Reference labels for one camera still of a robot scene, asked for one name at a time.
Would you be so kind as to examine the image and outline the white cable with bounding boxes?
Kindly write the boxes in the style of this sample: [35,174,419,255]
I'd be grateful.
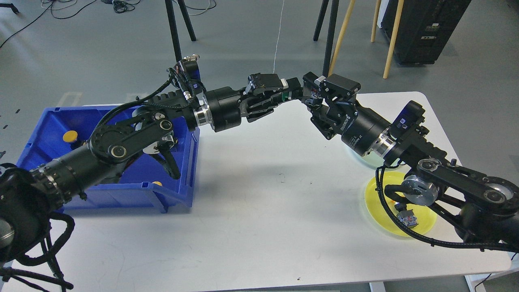
[272,0,285,73]

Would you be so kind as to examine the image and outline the green push button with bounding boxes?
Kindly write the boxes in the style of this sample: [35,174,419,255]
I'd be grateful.
[281,87,322,107]

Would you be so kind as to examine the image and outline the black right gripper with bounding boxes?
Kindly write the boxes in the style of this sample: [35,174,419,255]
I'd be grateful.
[302,72,390,157]

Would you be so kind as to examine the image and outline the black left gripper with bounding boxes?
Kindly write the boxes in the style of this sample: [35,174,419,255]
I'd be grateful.
[197,73,302,132]

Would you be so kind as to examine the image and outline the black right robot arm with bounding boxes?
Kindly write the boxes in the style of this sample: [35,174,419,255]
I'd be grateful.
[301,72,518,253]

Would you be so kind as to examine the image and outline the wooden leg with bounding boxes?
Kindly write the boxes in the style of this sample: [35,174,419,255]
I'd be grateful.
[370,0,405,79]
[328,0,356,76]

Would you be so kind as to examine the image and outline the black equipment cabinet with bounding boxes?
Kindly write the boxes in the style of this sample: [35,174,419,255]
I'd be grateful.
[393,0,471,65]

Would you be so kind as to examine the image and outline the light green plate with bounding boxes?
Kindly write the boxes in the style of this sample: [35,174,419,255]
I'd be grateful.
[344,146,384,169]

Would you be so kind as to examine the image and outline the black floor cables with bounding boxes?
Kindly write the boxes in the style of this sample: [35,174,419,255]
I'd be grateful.
[0,0,217,50]

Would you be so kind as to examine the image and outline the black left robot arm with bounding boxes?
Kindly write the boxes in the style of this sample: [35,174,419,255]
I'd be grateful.
[0,55,302,292]

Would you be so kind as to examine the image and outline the blue plastic bin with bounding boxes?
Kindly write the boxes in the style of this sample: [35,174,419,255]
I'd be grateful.
[17,105,199,214]

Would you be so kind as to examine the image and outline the yellow plate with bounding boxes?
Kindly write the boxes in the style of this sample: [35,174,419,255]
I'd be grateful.
[365,171,438,237]

